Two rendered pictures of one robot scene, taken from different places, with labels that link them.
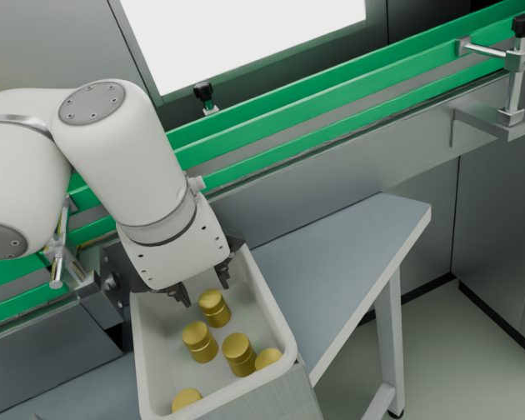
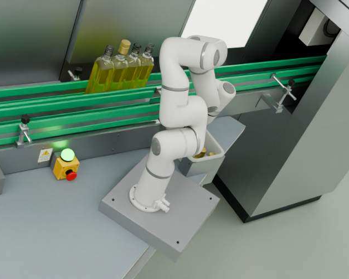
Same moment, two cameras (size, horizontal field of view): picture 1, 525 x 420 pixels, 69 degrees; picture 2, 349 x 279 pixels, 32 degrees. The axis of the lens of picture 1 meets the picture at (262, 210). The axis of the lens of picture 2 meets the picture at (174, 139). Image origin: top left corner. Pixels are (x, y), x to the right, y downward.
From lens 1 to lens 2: 2.12 m
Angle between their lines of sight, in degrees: 31
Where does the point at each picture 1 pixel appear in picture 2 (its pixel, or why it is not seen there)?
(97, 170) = (224, 101)
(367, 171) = (230, 106)
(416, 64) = (258, 77)
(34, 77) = (149, 36)
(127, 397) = not seen: hidden behind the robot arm
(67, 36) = (167, 27)
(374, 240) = (228, 132)
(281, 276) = not seen: hidden behind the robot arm
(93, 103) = (229, 88)
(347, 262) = (220, 137)
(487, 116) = (271, 102)
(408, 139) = (246, 100)
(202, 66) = not seen: hidden behind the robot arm
